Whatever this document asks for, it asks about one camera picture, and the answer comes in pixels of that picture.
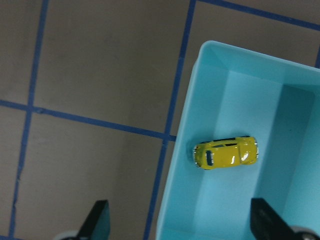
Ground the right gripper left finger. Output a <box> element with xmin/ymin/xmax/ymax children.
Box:
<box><xmin>76</xmin><ymin>200</ymin><xmax>110</xmax><ymax>240</ymax></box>

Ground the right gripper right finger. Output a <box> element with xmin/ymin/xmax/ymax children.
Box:
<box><xmin>250</xmin><ymin>198</ymin><xmax>295</xmax><ymax>240</ymax></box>

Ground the yellow beetle toy car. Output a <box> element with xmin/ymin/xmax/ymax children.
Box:
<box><xmin>192</xmin><ymin>136</ymin><xmax>259</xmax><ymax>170</ymax></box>

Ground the turquoise plastic bin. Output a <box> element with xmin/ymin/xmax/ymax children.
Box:
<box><xmin>156</xmin><ymin>41</ymin><xmax>320</xmax><ymax>240</ymax></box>

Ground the brown paper table cover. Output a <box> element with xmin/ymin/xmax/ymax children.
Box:
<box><xmin>0</xmin><ymin>0</ymin><xmax>320</xmax><ymax>240</ymax></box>

